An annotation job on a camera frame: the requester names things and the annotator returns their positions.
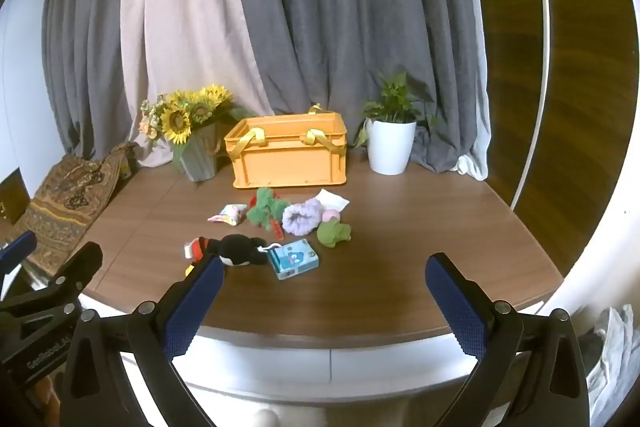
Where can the beige curtain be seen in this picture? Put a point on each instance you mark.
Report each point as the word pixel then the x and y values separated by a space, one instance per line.
pixel 185 17

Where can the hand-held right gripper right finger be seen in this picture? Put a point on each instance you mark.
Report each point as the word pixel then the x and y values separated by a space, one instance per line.
pixel 457 307

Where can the pastel patchwork pouch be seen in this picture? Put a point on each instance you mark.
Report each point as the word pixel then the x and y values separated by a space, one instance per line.
pixel 229 213

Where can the small pink ball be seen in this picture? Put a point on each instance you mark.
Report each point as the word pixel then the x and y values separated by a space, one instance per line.
pixel 330 215

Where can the grey ribbed vase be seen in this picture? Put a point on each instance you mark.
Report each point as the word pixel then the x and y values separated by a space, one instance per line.
pixel 200 159

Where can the potted plant in white pot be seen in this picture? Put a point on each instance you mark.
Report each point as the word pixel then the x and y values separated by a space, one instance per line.
pixel 391 142

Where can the blue tissue pack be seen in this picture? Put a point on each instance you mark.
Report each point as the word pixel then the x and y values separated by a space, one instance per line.
pixel 294 259

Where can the white sheer curtain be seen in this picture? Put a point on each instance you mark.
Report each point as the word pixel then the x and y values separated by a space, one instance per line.
pixel 472 167

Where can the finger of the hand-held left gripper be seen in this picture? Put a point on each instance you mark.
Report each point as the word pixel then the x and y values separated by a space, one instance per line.
pixel 75 269
pixel 17 248

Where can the green frog plush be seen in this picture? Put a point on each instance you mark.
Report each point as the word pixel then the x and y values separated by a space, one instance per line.
pixel 336 234

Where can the white folded cloth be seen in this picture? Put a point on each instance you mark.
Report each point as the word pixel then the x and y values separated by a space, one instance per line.
pixel 334 199

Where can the sunflower bouquet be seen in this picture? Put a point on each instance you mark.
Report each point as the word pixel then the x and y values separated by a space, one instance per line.
pixel 187 114

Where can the grey curtain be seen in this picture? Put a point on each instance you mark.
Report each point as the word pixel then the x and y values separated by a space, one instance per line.
pixel 360 17
pixel 85 57

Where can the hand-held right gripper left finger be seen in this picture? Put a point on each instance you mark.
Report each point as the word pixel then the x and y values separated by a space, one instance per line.
pixel 192 307

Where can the white curved strip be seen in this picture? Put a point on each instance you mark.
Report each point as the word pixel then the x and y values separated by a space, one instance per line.
pixel 542 32

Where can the green plush with red parts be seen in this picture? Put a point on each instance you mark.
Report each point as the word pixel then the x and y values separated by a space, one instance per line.
pixel 265 209

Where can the white crumpled cloth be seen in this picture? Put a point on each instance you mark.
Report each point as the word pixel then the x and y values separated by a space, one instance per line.
pixel 610 357

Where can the black plush toy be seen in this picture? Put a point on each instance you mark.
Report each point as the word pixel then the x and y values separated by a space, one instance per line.
pixel 240 249

